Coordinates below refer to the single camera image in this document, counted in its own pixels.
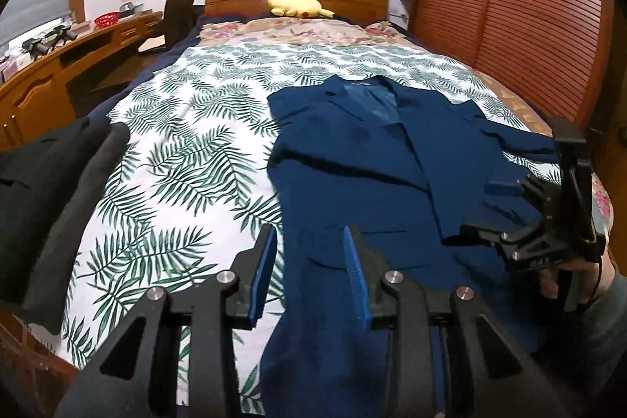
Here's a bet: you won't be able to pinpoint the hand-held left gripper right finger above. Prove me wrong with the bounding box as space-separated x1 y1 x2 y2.
343 224 574 418

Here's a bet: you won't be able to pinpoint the wooden desk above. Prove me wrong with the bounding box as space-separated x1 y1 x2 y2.
0 11 165 153

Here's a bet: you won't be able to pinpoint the yellow plush toy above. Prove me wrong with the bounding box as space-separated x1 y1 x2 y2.
267 0 335 19

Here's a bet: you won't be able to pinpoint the black desk gadgets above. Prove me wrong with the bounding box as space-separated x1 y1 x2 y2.
22 25 79 57

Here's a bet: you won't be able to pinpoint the person's right hand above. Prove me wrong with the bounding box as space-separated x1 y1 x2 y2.
539 246 619 304

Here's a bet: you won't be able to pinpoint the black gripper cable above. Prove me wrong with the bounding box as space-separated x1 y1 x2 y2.
585 257 607 302

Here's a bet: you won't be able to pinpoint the black folded garment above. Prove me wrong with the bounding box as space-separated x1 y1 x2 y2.
0 119 132 335

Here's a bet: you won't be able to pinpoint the person's right forearm grey sleeve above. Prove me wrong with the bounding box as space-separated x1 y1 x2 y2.
553 268 627 396

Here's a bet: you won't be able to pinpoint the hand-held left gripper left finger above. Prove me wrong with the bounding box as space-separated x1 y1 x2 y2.
54 224 280 418

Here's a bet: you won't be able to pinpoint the floral pillow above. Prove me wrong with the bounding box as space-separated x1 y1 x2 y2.
197 17 410 47

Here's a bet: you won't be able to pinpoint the bed with leaf-print cover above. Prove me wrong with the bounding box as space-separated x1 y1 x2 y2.
61 43 564 416

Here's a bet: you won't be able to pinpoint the black chair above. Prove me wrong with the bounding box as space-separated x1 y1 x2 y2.
138 0 199 54

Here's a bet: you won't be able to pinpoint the blue suit jacket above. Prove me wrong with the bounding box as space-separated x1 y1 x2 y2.
259 74 562 418

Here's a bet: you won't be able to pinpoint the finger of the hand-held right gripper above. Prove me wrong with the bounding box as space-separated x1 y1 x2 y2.
458 222 517 253
482 176 545 218

